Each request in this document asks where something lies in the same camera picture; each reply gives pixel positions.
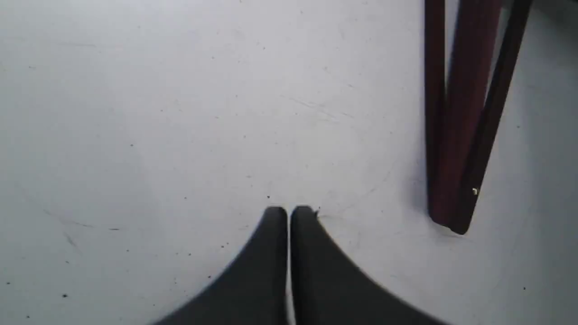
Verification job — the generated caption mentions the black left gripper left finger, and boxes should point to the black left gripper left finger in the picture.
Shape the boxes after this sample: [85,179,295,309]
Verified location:
[158,206,288,325]

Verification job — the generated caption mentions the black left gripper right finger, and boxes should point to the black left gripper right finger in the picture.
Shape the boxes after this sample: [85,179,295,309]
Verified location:
[290,206,442,325]

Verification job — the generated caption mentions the folding paper fan maroon ribs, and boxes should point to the folding paper fan maroon ribs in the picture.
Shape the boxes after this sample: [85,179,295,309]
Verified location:
[424,0,532,235]

